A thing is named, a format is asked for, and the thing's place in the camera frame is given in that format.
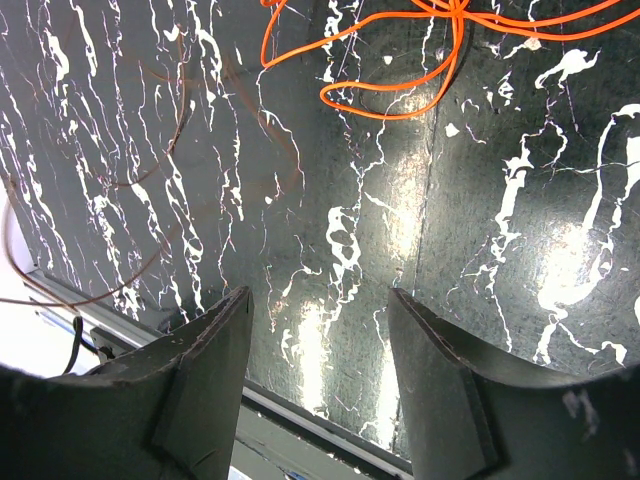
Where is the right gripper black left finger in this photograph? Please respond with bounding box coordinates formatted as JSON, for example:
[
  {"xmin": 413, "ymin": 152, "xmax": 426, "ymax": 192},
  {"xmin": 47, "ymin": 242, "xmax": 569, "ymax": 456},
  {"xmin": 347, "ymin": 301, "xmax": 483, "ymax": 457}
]
[{"xmin": 1, "ymin": 287, "xmax": 253, "ymax": 479}]

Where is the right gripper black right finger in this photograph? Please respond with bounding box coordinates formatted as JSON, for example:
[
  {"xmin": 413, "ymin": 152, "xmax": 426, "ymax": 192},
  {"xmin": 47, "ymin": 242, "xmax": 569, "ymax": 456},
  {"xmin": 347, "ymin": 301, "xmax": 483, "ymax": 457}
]
[{"xmin": 387, "ymin": 289, "xmax": 639, "ymax": 479}]

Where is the brown cable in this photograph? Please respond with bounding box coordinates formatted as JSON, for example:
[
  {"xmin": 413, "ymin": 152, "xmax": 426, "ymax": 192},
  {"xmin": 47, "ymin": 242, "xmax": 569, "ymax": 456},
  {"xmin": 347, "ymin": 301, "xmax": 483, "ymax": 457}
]
[{"xmin": 0, "ymin": 19, "xmax": 304, "ymax": 309}]

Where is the orange cable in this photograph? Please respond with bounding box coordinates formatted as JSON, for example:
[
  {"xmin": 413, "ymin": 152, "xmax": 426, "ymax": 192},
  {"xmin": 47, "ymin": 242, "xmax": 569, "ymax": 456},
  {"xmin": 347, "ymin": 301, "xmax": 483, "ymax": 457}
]
[{"xmin": 259, "ymin": 0, "xmax": 640, "ymax": 121}]

